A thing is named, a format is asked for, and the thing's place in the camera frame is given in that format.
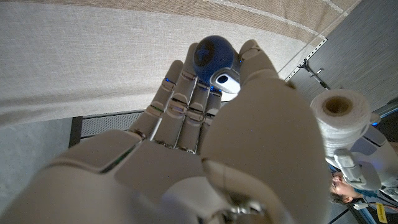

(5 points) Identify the beige striped backdrop cloth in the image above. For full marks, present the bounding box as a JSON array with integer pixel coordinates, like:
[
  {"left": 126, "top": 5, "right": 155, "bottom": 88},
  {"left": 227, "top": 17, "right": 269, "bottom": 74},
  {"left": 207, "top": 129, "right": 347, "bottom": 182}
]
[{"left": 0, "top": 0, "right": 363, "bottom": 128}]

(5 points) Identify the person's head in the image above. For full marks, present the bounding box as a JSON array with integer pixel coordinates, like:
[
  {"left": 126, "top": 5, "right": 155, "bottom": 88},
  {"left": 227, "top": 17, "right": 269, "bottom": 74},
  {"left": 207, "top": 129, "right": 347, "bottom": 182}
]
[{"left": 329, "top": 171, "right": 377, "bottom": 206}]

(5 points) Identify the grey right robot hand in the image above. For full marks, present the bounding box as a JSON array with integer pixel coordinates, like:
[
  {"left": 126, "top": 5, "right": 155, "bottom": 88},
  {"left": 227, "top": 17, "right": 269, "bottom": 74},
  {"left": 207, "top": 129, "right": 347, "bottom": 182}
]
[{"left": 0, "top": 39, "right": 332, "bottom": 224}]

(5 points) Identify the white string spool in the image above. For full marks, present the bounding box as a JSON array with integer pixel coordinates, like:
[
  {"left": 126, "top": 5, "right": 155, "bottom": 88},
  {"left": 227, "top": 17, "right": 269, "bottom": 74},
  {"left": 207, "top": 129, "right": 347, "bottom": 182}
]
[{"left": 310, "top": 88, "right": 373, "bottom": 159}]

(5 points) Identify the black framed mesh panel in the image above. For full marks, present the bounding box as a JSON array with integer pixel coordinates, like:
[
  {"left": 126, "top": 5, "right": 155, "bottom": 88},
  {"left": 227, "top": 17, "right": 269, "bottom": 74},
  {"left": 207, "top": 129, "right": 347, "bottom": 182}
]
[{"left": 68, "top": 109, "right": 147, "bottom": 147}]

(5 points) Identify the blue black handled screwdriver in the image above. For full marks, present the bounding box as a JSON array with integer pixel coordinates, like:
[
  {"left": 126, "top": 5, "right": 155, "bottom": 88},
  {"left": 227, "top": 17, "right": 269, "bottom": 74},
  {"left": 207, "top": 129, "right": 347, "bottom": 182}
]
[{"left": 192, "top": 34, "right": 242, "bottom": 94}]

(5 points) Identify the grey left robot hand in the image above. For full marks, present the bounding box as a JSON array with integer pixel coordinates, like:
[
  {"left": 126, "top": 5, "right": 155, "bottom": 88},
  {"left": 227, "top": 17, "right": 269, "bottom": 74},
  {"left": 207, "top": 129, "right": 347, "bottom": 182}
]
[{"left": 326, "top": 113, "right": 398, "bottom": 192}]

